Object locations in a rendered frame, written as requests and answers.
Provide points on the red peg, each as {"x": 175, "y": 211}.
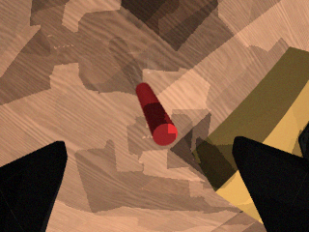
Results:
{"x": 162, "y": 129}

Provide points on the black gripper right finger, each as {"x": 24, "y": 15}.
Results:
{"x": 278, "y": 183}

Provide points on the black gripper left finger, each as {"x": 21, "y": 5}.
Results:
{"x": 28, "y": 187}

